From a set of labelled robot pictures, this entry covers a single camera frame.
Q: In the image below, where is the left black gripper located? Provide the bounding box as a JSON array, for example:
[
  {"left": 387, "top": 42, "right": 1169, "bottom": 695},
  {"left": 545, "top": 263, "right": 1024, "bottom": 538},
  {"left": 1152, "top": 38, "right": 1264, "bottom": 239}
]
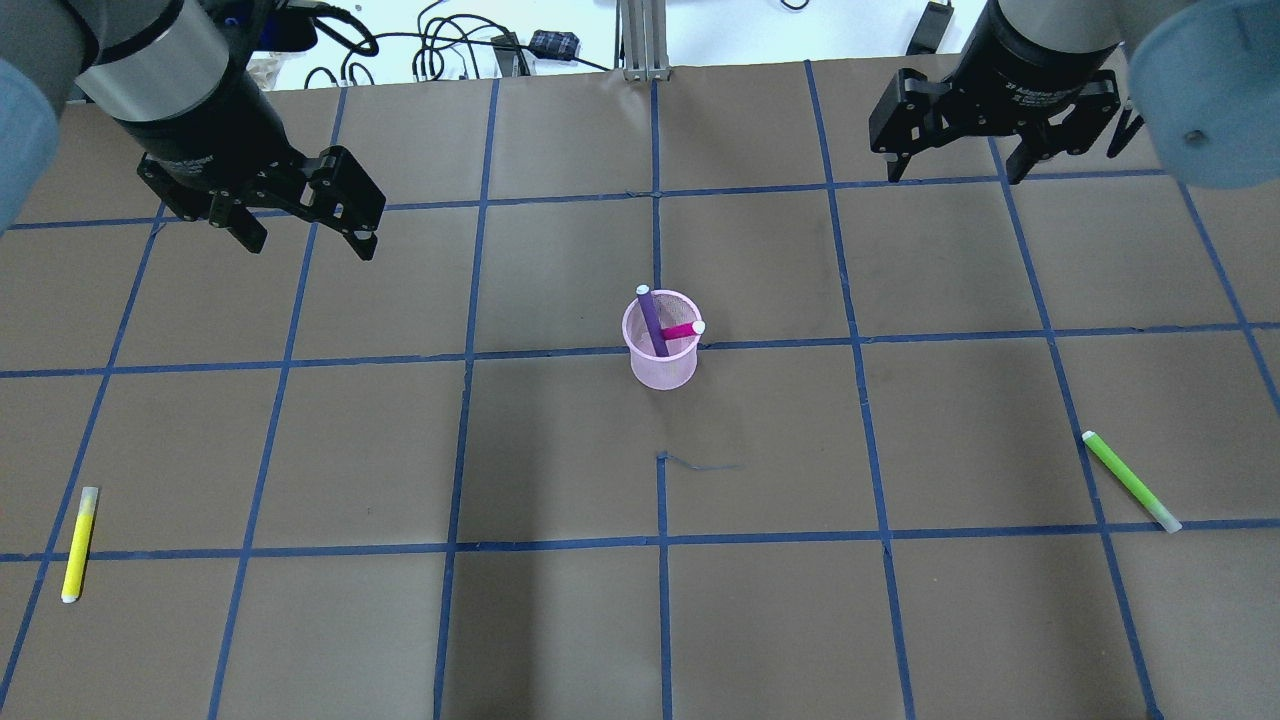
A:
[{"left": 118, "top": 67, "right": 387, "bottom": 261}]

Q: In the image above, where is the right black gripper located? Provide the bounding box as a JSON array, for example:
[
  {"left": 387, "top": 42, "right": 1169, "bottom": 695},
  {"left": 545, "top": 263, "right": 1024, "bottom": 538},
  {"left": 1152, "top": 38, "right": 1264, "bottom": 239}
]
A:
[{"left": 868, "top": 5, "right": 1146, "bottom": 184}]

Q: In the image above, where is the pink pen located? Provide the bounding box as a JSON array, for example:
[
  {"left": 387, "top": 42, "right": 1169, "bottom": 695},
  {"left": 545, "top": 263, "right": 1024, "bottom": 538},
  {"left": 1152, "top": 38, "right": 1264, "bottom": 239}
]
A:
[{"left": 660, "top": 320, "right": 707, "bottom": 341}]

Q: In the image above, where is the purple pen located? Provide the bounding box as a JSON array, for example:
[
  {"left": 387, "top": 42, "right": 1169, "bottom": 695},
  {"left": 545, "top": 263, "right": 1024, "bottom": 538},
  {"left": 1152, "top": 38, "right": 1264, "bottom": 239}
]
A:
[{"left": 635, "top": 284, "right": 669, "bottom": 357}]

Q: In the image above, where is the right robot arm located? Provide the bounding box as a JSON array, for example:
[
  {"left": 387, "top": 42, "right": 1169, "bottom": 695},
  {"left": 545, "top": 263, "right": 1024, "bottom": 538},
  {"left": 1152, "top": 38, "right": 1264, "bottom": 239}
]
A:
[{"left": 868, "top": 1, "right": 1279, "bottom": 190}]

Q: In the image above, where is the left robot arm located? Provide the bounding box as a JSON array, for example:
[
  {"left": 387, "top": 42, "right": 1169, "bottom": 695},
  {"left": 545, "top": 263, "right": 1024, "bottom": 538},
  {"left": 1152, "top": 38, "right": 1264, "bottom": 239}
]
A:
[{"left": 1, "top": 1, "right": 387, "bottom": 261}]

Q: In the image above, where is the pink mesh cup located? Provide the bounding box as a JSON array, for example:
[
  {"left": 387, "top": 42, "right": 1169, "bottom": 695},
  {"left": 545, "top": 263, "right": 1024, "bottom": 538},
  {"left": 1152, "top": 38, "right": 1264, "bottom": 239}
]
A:
[{"left": 621, "top": 284, "right": 707, "bottom": 391}]

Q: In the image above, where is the black power adapter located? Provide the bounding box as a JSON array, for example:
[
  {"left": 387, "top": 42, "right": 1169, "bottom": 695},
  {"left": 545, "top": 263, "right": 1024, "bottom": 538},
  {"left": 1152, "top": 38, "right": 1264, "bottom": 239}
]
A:
[{"left": 527, "top": 29, "right": 581, "bottom": 61}]

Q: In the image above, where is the green pen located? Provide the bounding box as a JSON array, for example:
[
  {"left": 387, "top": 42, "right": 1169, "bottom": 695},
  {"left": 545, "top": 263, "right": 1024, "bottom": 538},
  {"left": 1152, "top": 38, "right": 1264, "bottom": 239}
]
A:
[{"left": 1082, "top": 430, "right": 1183, "bottom": 534}]

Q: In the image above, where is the yellow pen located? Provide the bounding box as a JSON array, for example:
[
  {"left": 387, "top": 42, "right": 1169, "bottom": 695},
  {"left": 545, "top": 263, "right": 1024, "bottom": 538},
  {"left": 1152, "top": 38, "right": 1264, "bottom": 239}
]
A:
[{"left": 60, "top": 486, "right": 100, "bottom": 603}]

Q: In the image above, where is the aluminium frame post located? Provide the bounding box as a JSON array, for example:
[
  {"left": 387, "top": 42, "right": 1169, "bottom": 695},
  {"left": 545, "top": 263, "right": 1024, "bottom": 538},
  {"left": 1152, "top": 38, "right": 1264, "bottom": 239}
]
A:
[{"left": 614, "top": 1, "right": 671, "bottom": 82}]

